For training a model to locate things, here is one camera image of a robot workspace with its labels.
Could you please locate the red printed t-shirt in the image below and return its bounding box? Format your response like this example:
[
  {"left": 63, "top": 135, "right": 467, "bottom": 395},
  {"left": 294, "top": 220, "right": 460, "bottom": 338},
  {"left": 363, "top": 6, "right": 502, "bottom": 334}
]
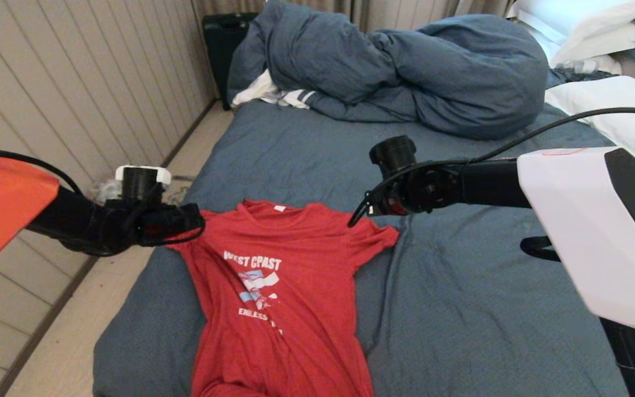
[{"left": 166, "top": 198, "right": 401, "bottom": 397}]

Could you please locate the patterned slipper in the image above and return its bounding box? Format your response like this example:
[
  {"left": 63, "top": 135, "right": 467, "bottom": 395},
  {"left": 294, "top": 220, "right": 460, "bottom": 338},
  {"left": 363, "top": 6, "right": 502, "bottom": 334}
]
[{"left": 164, "top": 186, "right": 190, "bottom": 206}]

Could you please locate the brown trash bin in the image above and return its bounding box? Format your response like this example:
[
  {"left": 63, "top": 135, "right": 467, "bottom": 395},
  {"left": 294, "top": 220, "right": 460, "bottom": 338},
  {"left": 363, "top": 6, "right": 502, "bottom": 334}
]
[{"left": 87, "top": 182, "right": 125, "bottom": 206}]

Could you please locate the crumpled blue duvet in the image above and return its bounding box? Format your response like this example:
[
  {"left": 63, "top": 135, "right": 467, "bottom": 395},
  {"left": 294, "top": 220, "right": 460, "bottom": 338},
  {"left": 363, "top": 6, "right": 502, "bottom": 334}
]
[{"left": 227, "top": 1, "right": 550, "bottom": 140}]

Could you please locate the white striped garment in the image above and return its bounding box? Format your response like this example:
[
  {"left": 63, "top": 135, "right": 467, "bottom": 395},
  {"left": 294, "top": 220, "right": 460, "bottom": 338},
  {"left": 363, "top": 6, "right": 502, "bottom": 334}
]
[{"left": 232, "top": 69, "right": 316, "bottom": 110}]

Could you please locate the black suitcase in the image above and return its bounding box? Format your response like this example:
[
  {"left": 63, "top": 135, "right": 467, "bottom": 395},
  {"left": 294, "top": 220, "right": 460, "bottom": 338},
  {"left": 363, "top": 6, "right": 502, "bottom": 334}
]
[{"left": 203, "top": 14, "right": 260, "bottom": 111}]

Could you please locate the clear plastic bottle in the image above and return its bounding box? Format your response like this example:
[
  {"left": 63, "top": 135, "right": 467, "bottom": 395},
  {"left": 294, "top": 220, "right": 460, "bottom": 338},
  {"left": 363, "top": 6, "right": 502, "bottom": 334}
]
[{"left": 553, "top": 60, "right": 598, "bottom": 74}]

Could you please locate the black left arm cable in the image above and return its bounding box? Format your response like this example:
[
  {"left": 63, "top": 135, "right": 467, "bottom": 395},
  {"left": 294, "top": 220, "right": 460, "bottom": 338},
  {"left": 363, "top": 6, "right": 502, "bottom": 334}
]
[{"left": 0, "top": 148, "right": 206, "bottom": 249}]

